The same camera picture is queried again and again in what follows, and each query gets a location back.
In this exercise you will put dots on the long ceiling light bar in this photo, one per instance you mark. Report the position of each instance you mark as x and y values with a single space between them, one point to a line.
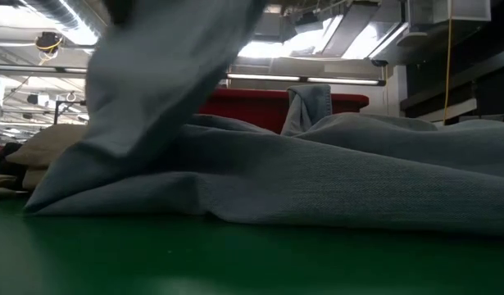
341 81

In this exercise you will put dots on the green table mat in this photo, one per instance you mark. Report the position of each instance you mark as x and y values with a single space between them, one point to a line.
194 262

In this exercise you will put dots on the red plastic laundry bin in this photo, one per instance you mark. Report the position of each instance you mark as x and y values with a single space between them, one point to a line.
243 106

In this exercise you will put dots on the corrugated silver ventilation duct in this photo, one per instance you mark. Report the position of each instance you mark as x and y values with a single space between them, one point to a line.
63 12

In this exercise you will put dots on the tan garment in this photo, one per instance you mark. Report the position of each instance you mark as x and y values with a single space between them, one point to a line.
46 147

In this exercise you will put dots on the light blue denim garment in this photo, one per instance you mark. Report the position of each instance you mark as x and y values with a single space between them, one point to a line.
276 176

